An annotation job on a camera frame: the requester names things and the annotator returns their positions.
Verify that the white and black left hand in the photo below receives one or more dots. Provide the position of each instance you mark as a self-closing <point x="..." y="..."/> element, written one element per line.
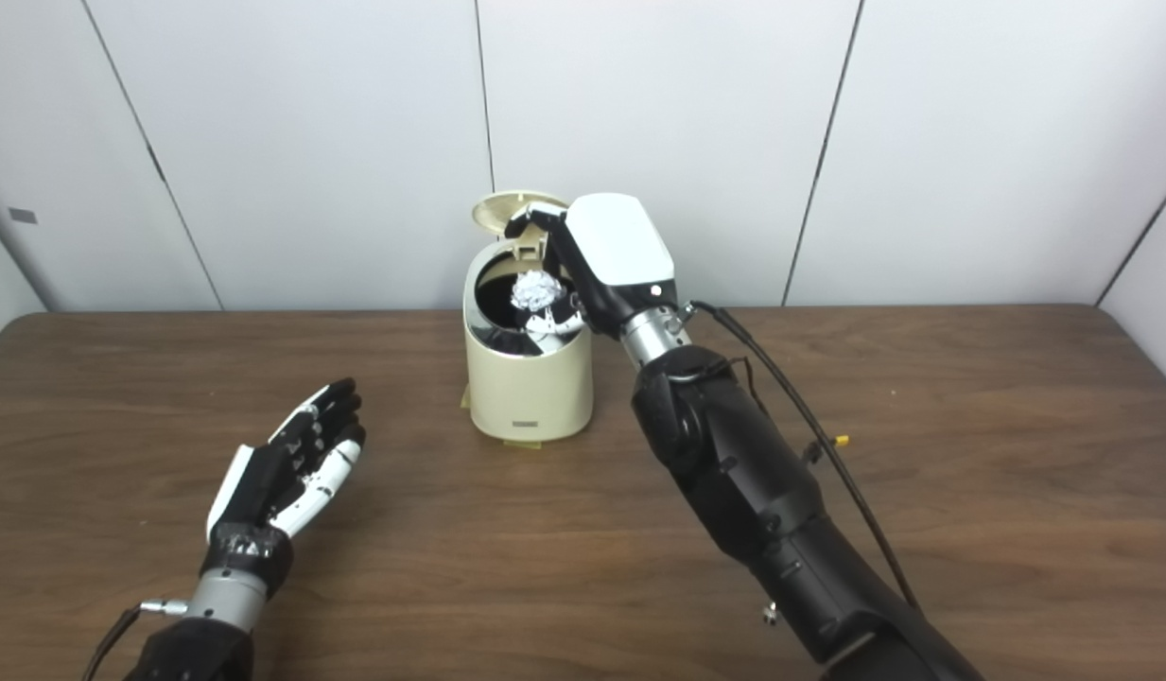
<point x="261" y="482"/>

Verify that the white and black right hand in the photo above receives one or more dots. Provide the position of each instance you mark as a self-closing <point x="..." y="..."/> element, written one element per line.
<point x="620" y="246"/>

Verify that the white paper ball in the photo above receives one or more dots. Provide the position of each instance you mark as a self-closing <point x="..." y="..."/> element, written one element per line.
<point x="535" y="289"/>

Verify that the cream-colored lidded bin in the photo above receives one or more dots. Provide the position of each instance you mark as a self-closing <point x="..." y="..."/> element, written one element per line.
<point x="530" y="392"/>

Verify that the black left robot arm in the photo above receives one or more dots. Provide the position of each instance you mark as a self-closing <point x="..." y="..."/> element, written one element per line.
<point x="200" y="648"/>

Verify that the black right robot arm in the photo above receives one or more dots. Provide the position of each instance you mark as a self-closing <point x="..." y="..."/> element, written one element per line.
<point x="762" y="482"/>

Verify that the wide yellow tape piece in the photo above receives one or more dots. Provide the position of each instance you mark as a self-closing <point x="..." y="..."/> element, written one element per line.
<point x="523" y="443"/>

